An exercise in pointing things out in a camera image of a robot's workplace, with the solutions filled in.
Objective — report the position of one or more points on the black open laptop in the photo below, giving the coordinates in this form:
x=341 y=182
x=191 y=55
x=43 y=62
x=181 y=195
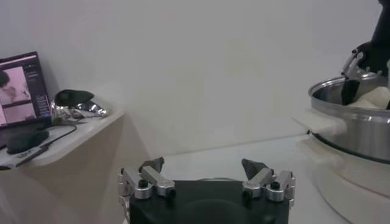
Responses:
x=18 y=91

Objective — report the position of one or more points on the white side desk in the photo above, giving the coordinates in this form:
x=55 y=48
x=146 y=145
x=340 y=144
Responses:
x=76 y=170

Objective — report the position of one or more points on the white steamed baozi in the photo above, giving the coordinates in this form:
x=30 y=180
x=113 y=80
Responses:
x=376 y=97

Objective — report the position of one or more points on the grey usb hub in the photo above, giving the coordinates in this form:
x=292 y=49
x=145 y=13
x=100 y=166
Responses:
x=30 y=156

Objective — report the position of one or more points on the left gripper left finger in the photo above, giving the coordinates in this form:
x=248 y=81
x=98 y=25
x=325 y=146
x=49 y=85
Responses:
x=155 y=179

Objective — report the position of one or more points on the white electric cooker pot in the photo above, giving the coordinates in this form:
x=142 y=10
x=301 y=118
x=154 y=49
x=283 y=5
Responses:
x=359 y=188

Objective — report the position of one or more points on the black computer mouse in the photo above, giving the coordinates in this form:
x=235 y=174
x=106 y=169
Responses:
x=27 y=141

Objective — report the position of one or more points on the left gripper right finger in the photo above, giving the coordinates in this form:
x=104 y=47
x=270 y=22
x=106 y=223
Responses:
x=259 y=179

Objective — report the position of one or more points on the perforated steel steamer basket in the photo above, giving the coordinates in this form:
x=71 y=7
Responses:
x=365 y=134

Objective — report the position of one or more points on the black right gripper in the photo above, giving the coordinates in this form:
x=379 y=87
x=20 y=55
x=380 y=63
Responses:
x=381 y=54

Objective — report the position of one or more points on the black headphones on shelf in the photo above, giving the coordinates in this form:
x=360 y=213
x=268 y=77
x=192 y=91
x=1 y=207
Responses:
x=73 y=99

